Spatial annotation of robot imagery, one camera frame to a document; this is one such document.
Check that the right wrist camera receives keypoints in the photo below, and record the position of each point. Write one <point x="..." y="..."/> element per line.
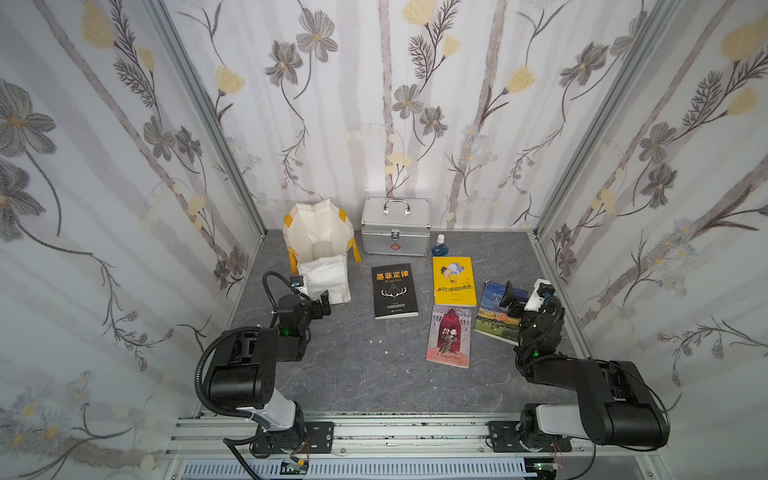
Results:
<point x="542" y="290"/>

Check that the black cover book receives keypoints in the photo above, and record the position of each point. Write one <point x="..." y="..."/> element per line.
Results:
<point x="394" y="293"/>

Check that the white canvas bag yellow handles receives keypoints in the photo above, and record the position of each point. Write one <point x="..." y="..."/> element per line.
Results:
<point x="318" y="238"/>

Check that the white slotted cable duct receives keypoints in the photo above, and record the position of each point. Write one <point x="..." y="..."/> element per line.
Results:
<point x="413" y="468"/>

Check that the silver aluminium case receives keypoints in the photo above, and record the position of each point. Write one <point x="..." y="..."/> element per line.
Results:
<point x="396" y="226"/>

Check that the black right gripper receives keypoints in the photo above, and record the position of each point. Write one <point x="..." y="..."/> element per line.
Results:
<point x="516" y="302"/>

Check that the small green circuit board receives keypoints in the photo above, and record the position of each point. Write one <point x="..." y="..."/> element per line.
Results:
<point x="294" y="467"/>

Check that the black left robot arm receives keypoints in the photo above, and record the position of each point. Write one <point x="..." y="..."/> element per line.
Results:
<point x="236" y="374"/>

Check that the blue landscape cover book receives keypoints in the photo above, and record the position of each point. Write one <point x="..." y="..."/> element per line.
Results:
<point x="491" y="319"/>

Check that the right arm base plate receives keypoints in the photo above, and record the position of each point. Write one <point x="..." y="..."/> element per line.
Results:
<point x="509" y="437"/>

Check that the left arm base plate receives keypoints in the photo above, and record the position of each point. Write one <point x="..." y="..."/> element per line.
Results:
<point x="310" y="438"/>

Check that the aluminium mounting rail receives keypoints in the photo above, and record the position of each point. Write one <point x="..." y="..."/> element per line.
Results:
<point x="356" y="435"/>

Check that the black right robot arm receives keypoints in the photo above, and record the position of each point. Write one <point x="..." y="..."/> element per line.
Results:
<point x="614" y="406"/>

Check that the white cap small bottle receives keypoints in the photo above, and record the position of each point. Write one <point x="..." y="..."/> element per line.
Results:
<point x="440" y="249"/>

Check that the small right circuit board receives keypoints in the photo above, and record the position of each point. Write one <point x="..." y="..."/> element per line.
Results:
<point x="541" y="468"/>

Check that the yellow cover book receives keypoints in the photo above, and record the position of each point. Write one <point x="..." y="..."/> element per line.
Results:
<point x="453" y="280"/>

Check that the pink red cover book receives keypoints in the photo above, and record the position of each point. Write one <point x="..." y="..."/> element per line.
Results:
<point x="449" y="340"/>

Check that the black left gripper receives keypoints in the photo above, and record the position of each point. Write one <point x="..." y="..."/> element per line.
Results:
<point x="321" y="304"/>

